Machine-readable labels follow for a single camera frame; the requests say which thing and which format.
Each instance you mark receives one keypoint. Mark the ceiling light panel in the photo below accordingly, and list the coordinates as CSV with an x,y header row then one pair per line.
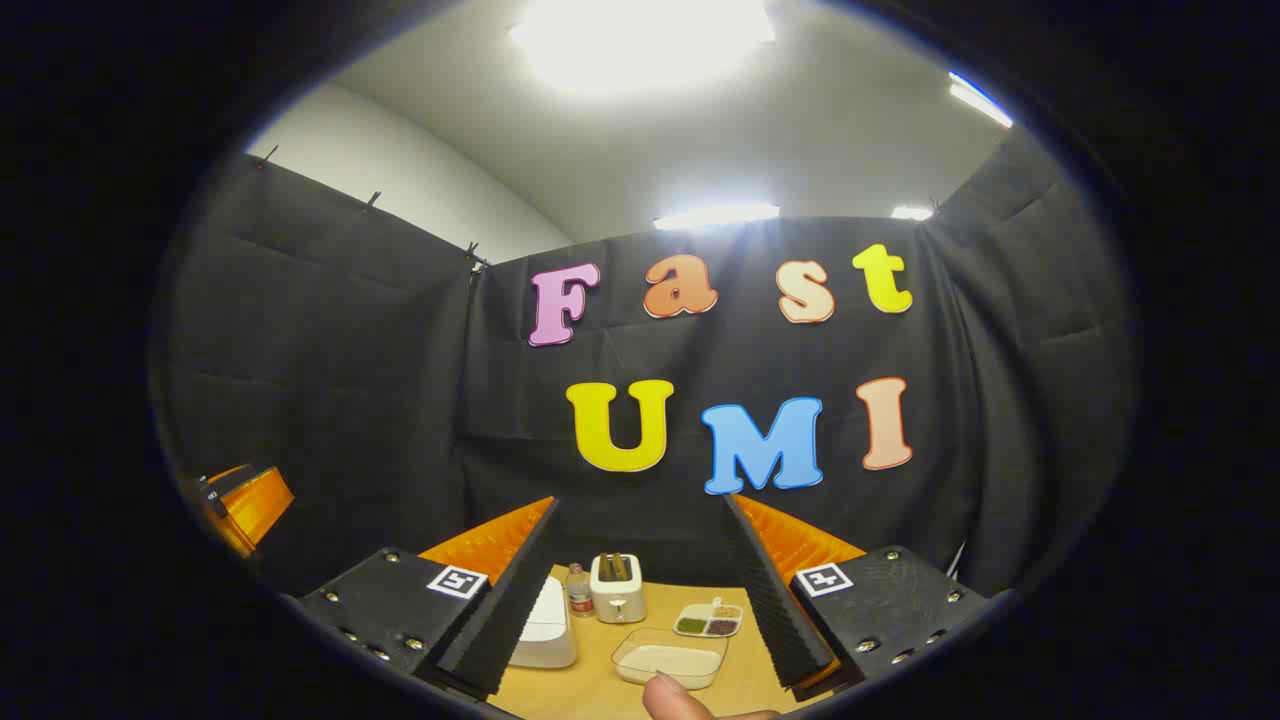
x,y
640,40
912,213
715,216

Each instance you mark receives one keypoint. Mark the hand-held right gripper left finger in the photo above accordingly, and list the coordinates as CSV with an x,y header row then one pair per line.
x,y
505,610

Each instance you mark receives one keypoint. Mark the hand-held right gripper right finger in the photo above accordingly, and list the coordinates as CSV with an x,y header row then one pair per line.
x,y
775,600

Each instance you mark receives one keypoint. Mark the divided white grain dish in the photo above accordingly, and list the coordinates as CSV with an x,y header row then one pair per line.
x,y
708,620

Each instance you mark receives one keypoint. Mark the white rice cooker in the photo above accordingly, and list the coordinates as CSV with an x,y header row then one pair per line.
x,y
545,630

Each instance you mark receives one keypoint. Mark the clear plastic bottle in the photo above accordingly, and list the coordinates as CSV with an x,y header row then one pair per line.
x,y
580,595

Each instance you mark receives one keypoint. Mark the brown toast slice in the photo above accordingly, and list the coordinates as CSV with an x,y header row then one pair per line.
x,y
621,567
607,568

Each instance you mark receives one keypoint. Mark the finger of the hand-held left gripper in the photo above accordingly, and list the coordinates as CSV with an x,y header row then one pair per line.
x,y
255,510

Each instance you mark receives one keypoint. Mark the black backdrop cloth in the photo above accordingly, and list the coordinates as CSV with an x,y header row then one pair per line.
x,y
400,400

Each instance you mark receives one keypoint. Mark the clear container of rice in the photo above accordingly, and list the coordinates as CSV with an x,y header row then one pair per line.
x,y
670,660

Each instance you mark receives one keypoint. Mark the white toaster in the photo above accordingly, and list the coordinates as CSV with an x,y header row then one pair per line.
x,y
618,600

